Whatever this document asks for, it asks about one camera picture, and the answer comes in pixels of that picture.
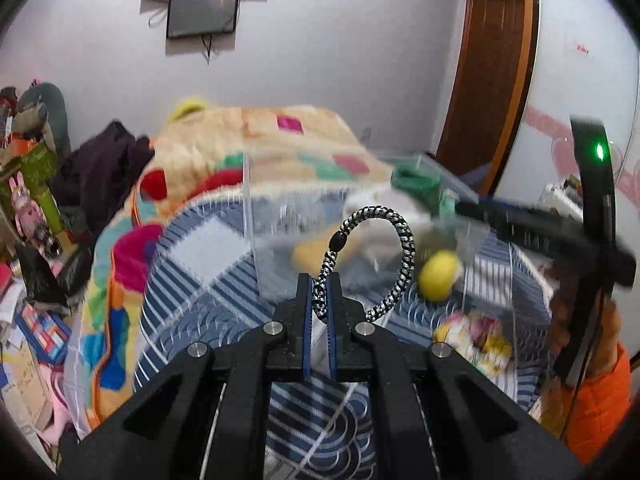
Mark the yellow plush pillow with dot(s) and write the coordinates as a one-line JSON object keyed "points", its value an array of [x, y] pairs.
{"points": [[187, 106]]}

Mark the yellow sponge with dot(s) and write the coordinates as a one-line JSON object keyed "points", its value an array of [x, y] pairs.
{"points": [[307, 256]]}

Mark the brown wooden door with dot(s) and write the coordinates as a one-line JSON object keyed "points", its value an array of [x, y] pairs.
{"points": [[486, 106]]}

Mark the floral soft toy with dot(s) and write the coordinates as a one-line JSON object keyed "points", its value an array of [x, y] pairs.
{"points": [[479, 338]]}

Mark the green fabric item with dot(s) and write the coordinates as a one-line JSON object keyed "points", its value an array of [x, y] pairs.
{"points": [[425, 188]]}

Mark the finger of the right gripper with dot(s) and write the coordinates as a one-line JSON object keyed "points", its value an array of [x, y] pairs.
{"points": [[556, 238], [488, 205]]}

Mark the pink rabbit figure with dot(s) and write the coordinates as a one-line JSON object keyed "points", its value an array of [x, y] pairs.
{"points": [[30, 222]]}

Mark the small wall monitor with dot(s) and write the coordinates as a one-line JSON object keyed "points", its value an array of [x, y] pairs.
{"points": [[190, 18]]}

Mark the green bottle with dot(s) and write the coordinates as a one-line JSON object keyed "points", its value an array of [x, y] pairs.
{"points": [[45, 200]]}

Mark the hand in orange sleeve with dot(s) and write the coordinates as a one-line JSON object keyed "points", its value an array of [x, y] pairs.
{"points": [[584, 332]]}

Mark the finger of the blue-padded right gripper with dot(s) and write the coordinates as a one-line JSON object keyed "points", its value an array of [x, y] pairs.
{"points": [[334, 329]]}

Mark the colourful fleece blanket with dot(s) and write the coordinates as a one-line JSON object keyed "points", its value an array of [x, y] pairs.
{"points": [[200, 154]]}

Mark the yellow green plush ball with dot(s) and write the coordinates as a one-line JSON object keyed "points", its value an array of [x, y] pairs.
{"points": [[439, 275]]}

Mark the grey plush toy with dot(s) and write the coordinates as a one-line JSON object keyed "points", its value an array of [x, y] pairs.
{"points": [[41, 116]]}

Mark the green cardboard box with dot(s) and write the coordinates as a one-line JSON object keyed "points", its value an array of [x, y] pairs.
{"points": [[38, 165]]}

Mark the dark clothes pile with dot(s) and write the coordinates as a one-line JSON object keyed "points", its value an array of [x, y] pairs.
{"points": [[98, 177]]}

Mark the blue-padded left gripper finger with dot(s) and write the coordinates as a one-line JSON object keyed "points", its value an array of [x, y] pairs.
{"points": [[304, 317]]}

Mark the white wardrobe sliding door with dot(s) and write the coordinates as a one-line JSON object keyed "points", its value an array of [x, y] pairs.
{"points": [[587, 65]]}

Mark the navy patterned bed sheet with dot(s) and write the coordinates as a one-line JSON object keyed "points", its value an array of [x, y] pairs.
{"points": [[204, 286]]}

